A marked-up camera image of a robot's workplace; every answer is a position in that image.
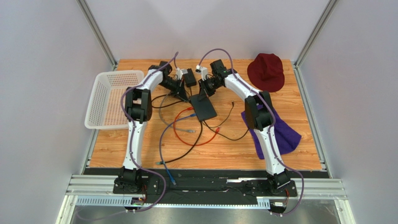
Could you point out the dark grey network switch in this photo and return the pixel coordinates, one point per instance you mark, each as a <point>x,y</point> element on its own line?
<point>203,108</point>

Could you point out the aluminium frame rail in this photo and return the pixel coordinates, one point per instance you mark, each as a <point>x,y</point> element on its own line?
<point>89,190</point>

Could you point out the white plastic perforated basket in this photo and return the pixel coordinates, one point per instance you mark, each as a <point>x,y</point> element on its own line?
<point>104,109</point>

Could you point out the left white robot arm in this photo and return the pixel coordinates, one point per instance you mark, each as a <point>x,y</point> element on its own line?
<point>136,103</point>

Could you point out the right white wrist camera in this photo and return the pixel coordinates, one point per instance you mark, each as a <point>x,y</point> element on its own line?
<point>203,71</point>

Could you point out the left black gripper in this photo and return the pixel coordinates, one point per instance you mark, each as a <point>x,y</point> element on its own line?
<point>180,91</point>

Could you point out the black power adapter brick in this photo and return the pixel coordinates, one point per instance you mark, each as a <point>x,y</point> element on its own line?
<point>189,78</point>

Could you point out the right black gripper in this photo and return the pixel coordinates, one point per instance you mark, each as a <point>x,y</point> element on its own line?
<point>204,88</point>

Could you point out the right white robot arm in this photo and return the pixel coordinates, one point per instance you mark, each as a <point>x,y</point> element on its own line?
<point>259,116</point>

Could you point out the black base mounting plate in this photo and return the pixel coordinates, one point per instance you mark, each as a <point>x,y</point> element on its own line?
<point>195,186</point>

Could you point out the dark red bucket hat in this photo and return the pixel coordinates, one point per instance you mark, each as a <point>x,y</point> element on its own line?
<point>266,72</point>

